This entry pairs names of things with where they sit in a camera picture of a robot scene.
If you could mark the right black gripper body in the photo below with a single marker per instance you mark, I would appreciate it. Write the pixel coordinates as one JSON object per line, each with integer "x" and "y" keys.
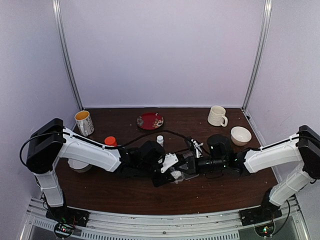
{"x": 215, "y": 165}

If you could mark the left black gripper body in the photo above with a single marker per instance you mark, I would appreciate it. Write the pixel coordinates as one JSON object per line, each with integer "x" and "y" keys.
{"x": 146, "y": 170}

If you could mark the clear plastic pill organizer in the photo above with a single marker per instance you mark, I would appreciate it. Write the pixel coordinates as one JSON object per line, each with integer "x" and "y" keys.
{"x": 180, "y": 176}

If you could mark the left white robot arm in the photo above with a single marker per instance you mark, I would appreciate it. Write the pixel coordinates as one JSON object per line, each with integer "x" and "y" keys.
{"x": 53, "y": 142}

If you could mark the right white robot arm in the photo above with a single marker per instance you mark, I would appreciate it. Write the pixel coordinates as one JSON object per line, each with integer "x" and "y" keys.
{"x": 302, "y": 147}

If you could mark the white pill bottle rear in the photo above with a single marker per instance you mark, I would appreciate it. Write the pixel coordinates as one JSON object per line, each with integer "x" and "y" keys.
{"x": 160, "y": 140}

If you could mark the white small bowl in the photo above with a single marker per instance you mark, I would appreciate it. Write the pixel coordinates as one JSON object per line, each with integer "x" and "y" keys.
{"x": 240, "y": 136}

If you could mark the red floral plate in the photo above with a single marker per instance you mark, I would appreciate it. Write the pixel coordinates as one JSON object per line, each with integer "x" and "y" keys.
{"x": 150, "y": 121}

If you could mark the cream textured mug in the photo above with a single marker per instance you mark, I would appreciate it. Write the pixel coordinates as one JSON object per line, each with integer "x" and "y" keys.
{"x": 217, "y": 116}

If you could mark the orange pill bottle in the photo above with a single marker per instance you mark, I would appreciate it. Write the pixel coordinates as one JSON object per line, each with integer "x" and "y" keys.
{"x": 110, "y": 141}

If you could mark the white scalloped bowl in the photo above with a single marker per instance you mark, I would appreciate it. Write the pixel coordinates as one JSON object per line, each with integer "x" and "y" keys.
{"x": 78, "y": 166}

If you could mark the yellow interior floral mug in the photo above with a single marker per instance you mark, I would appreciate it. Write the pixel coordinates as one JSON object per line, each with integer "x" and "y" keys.
{"x": 84, "y": 123}

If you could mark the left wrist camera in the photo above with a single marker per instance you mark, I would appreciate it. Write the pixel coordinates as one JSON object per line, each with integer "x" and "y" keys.
{"x": 170, "y": 159}

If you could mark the front aluminium rail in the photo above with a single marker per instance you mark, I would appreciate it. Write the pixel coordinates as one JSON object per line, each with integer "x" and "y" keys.
{"x": 214, "y": 226}

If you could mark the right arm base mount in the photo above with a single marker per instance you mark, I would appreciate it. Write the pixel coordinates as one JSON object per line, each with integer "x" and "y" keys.
{"x": 267, "y": 211}

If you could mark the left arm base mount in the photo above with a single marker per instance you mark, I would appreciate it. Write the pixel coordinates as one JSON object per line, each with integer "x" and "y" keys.
{"x": 66, "y": 215}

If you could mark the right aluminium frame post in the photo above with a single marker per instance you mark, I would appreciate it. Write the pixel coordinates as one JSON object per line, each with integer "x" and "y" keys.
{"x": 264, "y": 30}

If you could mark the aluminium frame post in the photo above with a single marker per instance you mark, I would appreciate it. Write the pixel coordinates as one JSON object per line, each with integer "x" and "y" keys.
{"x": 264, "y": 30}
{"x": 56, "y": 4}

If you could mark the left aluminium frame post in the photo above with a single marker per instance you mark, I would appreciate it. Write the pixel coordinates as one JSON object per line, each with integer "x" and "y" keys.
{"x": 56, "y": 4}

